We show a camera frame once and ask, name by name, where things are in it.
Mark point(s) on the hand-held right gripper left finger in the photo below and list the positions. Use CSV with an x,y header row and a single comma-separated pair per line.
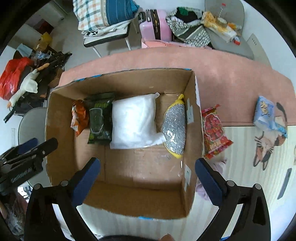
x,y
89,178

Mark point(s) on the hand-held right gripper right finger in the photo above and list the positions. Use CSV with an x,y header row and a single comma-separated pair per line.
x,y
208,178

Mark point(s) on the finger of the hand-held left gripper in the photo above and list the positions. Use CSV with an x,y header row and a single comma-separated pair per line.
x,y
27,144
49,144

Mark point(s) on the brown cardboard box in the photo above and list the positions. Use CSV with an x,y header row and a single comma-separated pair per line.
x,y
138,166

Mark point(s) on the grey chair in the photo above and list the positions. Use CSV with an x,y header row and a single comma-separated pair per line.
x,y
32,120

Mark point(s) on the clear plastic bag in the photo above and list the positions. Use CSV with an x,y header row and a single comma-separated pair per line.
x,y
13,213

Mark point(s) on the orange snack packet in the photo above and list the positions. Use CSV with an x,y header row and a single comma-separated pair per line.
x,y
79,115

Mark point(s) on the red snack packet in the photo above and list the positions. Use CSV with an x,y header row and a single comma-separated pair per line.
x,y
214,132

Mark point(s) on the green black snack packet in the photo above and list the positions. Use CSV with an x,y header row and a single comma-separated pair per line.
x,y
100,120

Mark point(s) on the silver yellow pouch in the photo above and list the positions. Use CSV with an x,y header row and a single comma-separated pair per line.
x,y
174,129

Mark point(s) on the white goose plush toy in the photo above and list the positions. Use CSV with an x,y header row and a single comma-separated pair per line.
x,y
29,84

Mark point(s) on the red plastic bag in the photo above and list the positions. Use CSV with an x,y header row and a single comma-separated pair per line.
x,y
11,76

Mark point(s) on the white plastic bag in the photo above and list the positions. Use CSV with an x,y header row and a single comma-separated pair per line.
x,y
134,120

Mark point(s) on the blue tissue pack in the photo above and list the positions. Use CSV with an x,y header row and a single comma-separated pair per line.
x,y
263,113

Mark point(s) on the pink blanket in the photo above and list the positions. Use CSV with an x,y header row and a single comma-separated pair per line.
x,y
231,81

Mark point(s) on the yellow bag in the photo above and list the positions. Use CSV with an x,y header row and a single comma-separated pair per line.
x,y
44,40

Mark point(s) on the white folding chair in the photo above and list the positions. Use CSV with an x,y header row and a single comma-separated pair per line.
x,y
104,39

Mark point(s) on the grey round table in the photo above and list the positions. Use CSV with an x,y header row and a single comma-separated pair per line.
x,y
229,47

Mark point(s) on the plaid pillow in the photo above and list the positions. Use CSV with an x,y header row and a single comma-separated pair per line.
x,y
89,14

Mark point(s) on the patterned tote bag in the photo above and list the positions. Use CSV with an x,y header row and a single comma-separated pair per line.
x,y
196,34

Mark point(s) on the white tissue pack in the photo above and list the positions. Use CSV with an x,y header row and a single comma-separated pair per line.
x,y
229,34

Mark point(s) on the teal striped blanket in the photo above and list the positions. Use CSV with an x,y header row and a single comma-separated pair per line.
x,y
118,11

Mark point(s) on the pink suitcase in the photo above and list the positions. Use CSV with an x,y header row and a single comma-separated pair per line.
x,y
161,30

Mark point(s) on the yellow snack packet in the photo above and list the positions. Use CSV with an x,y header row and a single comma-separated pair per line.
x,y
211,20

